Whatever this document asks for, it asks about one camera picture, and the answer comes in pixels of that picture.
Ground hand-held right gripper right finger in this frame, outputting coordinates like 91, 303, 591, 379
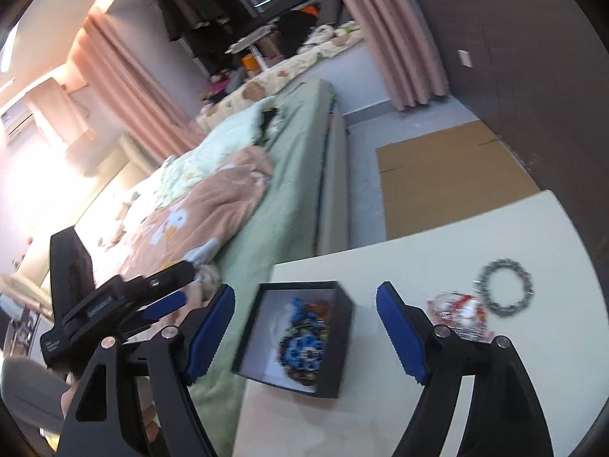
375, 281, 555, 457

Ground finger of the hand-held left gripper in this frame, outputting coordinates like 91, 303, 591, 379
119, 292, 188, 340
121, 260, 197, 304

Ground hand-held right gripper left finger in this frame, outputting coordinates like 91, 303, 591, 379
56, 283, 237, 457

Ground black jewelry box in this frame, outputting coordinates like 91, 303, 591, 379
231, 281, 356, 399

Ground person's left forearm grey sleeve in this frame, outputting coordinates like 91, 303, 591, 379
0, 356, 70, 435

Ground beige plush toy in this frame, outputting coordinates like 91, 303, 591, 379
196, 267, 225, 297

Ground red white plastic packet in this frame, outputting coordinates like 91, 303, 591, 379
427, 292, 492, 342

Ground peach floral blanket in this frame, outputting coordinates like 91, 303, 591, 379
101, 145, 275, 273

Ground light green quilt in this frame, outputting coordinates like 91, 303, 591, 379
159, 95, 281, 210

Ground bed with green sheet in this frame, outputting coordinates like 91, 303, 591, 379
71, 78, 354, 457

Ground flat brown cardboard sheet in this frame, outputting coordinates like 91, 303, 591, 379
375, 120, 544, 240

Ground white air conditioner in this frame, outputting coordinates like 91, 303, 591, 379
0, 106, 35, 142

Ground pink curtain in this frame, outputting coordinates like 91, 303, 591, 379
70, 11, 206, 163
316, 0, 451, 111

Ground cream floral bedding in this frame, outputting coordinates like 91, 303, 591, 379
197, 21, 363, 130

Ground small white folding table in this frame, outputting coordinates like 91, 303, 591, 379
227, 26, 277, 66

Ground hanging dark clothes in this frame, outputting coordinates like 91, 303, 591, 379
156, 0, 268, 73

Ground black bag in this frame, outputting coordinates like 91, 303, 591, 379
278, 10, 319, 56

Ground amber bead bracelet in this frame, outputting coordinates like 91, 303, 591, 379
305, 299, 335, 325

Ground blue flower bead bracelet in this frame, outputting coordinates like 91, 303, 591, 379
281, 333, 325, 373

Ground silver bead bracelet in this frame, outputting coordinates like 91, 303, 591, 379
475, 257, 534, 318

